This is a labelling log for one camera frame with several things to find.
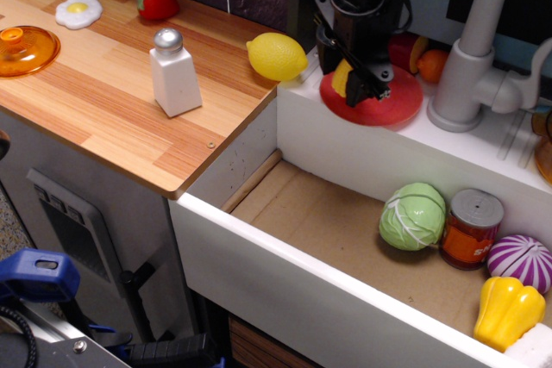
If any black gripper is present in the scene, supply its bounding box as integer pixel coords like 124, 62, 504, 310
315, 0, 394, 108

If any toy orange fruit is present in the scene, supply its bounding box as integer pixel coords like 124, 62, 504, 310
416, 49, 449, 84

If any purple striped toy onion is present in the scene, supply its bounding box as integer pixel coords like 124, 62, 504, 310
487, 234, 551, 295

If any red toy apple half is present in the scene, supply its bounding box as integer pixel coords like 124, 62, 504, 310
388, 32, 429, 74

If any orange transparent pot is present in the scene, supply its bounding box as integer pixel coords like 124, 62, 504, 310
531, 109, 552, 184

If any white sponge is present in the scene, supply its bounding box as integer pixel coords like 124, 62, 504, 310
505, 323, 552, 368

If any yellow toy bell pepper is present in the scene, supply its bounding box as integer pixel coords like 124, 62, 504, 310
474, 277, 546, 352

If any orange transparent pot lid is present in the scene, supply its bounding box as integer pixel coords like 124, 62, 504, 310
1, 26, 61, 78

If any grey toy faucet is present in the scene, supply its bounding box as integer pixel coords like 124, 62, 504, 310
427, 0, 551, 133

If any blue clamp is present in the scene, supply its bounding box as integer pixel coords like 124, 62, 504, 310
1, 248, 80, 303

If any yellow toy corn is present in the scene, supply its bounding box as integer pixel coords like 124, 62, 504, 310
331, 59, 353, 98

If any green toy cabbage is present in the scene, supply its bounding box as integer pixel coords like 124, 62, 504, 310
379, 183, 446, 252

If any black braided cable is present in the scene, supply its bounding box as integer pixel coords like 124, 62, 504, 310
0, 305, 38, 368

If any toy fried egg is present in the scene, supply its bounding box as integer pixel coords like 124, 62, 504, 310
55, 0, 103, 30

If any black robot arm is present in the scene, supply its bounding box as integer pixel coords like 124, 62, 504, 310
315, 0, 413, 108

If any grey toy oven door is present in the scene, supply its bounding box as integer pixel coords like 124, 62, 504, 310
27, 169, 124, 298

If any red toy strawberry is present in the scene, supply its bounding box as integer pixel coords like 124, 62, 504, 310
137, 0, 180, 20

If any yellow toy lemon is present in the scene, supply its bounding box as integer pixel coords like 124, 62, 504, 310
246, 33, 309, 81

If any red toy plate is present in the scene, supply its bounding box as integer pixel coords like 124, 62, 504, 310
319, 65, 423, 127

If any white salt shaker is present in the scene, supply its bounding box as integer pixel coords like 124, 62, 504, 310
149, 28, 203, 117

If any orange toy soup can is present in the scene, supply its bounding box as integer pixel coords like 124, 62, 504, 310
439, 189, 505, 271

